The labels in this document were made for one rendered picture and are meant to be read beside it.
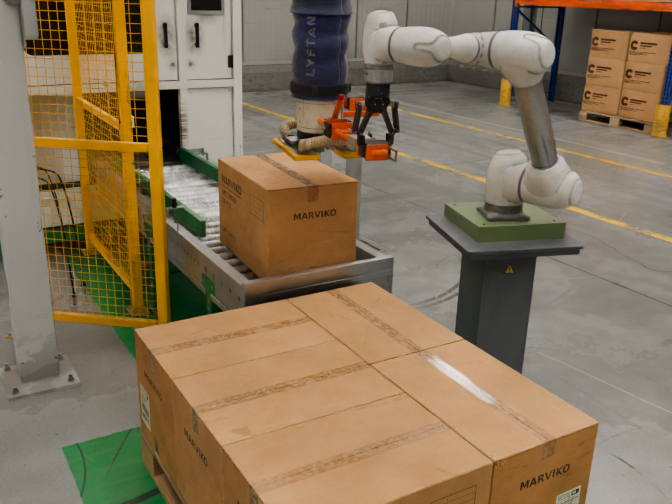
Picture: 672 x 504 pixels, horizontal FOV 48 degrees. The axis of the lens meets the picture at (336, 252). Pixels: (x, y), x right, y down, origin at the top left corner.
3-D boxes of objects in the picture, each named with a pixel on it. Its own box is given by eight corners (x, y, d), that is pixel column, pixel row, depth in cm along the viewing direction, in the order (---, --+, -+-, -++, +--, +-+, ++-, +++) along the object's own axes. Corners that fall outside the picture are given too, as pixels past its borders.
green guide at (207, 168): (179, 159, 505) (178, 146, 502) (194, 158, 510) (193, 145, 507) (287, 225, 376) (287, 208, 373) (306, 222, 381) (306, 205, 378)
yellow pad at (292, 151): (272, 142, 306) (272, 130, 305) (296, 141, 309) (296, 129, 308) (294, 161, 276) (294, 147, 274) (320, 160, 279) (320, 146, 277)
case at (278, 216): (219, 241, 352) (217, 157, 338) (297, 231, 369) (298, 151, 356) (267, 286, 302) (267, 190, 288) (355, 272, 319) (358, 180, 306)
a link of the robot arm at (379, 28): (354, 62, 229) (387, 66, 220) (356, 9, 224) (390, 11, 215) (377, 61, 236) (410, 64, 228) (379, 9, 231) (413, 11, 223)
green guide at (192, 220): (99, 167, 479) (97, 153, 476) (115, 165, 484) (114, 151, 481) (185, 240, 350) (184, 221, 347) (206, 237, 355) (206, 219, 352)
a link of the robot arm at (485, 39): (456, 28, 263) (489, 29, 254) (483, 30, 276) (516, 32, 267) (452, 66, 266) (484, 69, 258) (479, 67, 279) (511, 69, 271)
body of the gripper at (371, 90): (386, 81, 236) (385, 110, 239) (361, 81, 233) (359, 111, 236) (395, 84, 229) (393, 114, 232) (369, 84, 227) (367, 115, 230)
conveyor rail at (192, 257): (95, 190, 482) (93, 161, 476) (103, 189, 485) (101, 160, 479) (241, 329, 296) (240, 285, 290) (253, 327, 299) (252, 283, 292)
